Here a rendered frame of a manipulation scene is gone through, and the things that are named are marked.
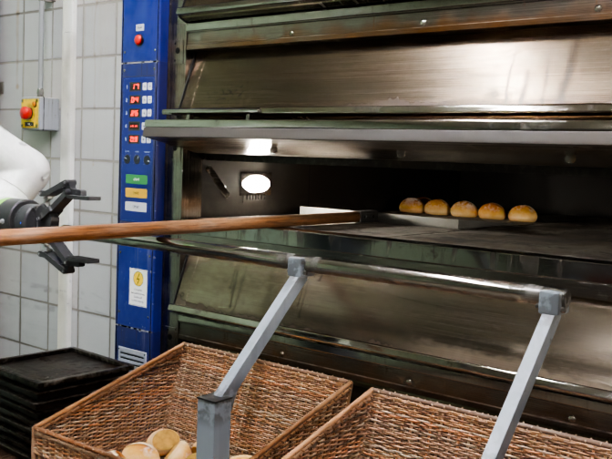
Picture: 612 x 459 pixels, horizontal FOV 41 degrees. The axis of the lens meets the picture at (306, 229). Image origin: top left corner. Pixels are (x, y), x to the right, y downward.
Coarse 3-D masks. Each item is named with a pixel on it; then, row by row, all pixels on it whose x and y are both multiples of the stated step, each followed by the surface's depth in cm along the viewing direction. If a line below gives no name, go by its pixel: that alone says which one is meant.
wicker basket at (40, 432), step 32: (192, 352) 218; (224, 352) 211; (128, 384) 206; (160, 384) 215; (256, 384) 203; (288, 384) 198; (320, 384) 193; (352, 384) 188; (64, 416) 191; (96, 416) 198; (128, 416) 207; (160, 416) 216; (192, 416) 214; (256, 416) 201; (288, 416) 196; (320, 416) 179; (32, 448) 185; (64, 448) 179; (96, 448) 172; (256, 448) 200; (288, 448) 171; (320, 448) 189
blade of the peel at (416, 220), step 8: (304, 208) 256; (312, 208) 254; (320, 208) 253; (384, 216) 238; (392, 216) 237; (400, 216) 235; (408, 216) 234; (416, 216) 232; (424, 216) 270; (408, 224) 234; (416, 224) 232; (424, 224) 230; (432, 224) 229; (440, 224) 227; (448, 224) 226; (456, 224) 224; (464, 224) 227; (472, 224) 231; (480, 224) 235; (488, 224) 239; (496, 224) 243; (504, 224) 247
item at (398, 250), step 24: (264, 240) 205; (288, 240) 201; (312, 240) 196; (336, 240) 192; (360, 240) 188; (384, 240) 184; (408, 240) 184; (456, 264) 173; (480, 264) 170; (504, 264) 166; (528, 264) 163; (552, 264) 160; (576, 264) 157; (600, 264) 155
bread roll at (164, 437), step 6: (156, 432) 208; (162, 432) 209; (168, 432) 210; (174, 432) 211; (150, 438) 206; (156, 438) 207; (162, 438) 208; (168, 438) 209; (174, 438) 210; (156, 444) 206; (162, 444) 207; (168, 444) 208; (174, 444) 209; (162, 450) 206; (168, 450) 208
